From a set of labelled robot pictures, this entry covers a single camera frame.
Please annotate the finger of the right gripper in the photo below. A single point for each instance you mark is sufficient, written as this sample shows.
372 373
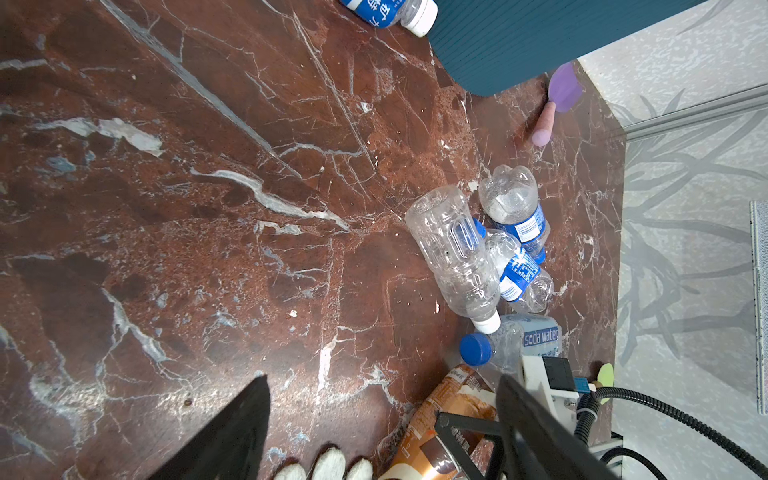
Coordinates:
459 436

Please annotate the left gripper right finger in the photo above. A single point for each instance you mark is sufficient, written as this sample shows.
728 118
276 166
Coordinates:
536 445

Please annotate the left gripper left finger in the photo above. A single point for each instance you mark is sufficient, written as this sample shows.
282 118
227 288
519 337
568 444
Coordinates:
231 445

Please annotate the brown tea bottle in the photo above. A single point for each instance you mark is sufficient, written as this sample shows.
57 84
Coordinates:
435 437

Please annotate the soda water bottle blue cap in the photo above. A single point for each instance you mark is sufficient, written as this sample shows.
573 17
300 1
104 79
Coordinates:
500 353

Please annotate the crushed clear bottle blue label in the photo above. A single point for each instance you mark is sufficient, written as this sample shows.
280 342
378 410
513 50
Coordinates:
523 282

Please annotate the clear ribbed bottle white cap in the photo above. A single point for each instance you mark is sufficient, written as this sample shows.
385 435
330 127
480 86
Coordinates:
444 229

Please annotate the small clear bottle blue label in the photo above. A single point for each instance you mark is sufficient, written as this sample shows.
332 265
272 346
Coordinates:
510 198

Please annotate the clear bottle blue label white cap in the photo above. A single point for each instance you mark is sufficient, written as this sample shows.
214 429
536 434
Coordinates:
416 16

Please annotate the teal bin with yellow rim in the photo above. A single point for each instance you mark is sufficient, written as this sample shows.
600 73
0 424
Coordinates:
489 46

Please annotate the white knit glove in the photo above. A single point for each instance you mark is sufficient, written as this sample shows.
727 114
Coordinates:
330 465

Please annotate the purple toy shovel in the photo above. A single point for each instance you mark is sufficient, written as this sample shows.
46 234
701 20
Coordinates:
564 92

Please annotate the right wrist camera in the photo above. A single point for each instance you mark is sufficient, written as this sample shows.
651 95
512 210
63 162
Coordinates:
551 382

